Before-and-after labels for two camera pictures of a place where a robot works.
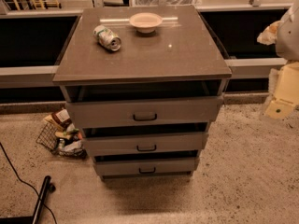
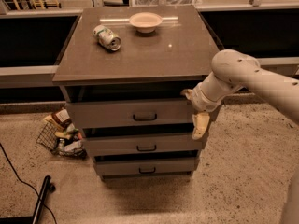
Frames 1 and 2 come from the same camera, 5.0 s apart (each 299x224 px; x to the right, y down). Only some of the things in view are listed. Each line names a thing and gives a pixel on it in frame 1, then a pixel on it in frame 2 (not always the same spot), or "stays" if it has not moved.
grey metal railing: (43, 77) stays
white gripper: (289, 39) -> (201, 101)
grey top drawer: (144, 112) stays
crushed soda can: (106, 38) stays
